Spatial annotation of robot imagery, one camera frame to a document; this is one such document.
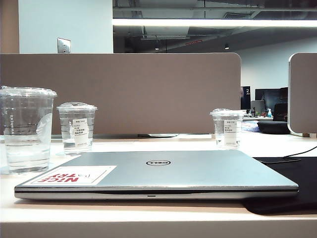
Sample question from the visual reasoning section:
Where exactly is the grey chair back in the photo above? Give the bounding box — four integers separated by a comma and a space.
250, 100, 266, 116

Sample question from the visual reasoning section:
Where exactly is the black office chair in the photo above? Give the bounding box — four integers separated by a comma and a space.
273, 102, 289, 122

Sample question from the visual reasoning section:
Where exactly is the small clear cup white label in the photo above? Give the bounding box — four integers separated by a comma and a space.
209, 108, 247, 150

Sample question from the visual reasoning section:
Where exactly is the black cable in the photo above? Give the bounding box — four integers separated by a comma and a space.
284, 145, 317, 158

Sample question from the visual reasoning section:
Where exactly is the metal wall switch plate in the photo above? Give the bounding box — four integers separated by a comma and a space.
57, 37, 72, 54

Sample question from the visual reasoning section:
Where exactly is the grey divider mounting bracket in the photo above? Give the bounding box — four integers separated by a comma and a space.
147, 133, 180, 138

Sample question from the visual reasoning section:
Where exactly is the desk cable slot cover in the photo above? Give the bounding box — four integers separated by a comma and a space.
51, 133, 212, 139

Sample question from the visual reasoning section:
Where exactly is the medium clear cup white label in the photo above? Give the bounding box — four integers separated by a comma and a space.
56, 101, 98, 157

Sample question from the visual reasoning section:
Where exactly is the grey desk divider panel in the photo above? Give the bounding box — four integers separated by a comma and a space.
0, 52, 242, 136

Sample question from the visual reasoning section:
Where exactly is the white ceiling light strip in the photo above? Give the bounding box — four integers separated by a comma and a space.
112, 18, 317, 27

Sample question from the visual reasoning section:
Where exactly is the black computer monitor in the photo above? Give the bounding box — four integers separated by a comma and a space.
255, 88, 289, 110

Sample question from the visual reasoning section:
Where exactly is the black sign with numeral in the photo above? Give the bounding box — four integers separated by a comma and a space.
240, 86, 252, 110

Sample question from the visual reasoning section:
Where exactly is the grey right divider panel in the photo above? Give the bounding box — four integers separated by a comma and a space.
287, 52, 317, 136

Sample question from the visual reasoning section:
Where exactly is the large clear plastic lidded cup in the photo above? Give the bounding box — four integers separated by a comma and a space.
0, 85, 58, 175

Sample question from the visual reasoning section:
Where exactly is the black desk mat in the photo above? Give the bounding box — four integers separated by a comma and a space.
243, 156, 317, 215

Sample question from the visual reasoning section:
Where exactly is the black round cushion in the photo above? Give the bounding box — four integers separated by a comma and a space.
257, 120, 289, 135

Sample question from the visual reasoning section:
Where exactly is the silver Dell laptop with sticker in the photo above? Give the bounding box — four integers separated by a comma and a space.
13, 149, 299, 200

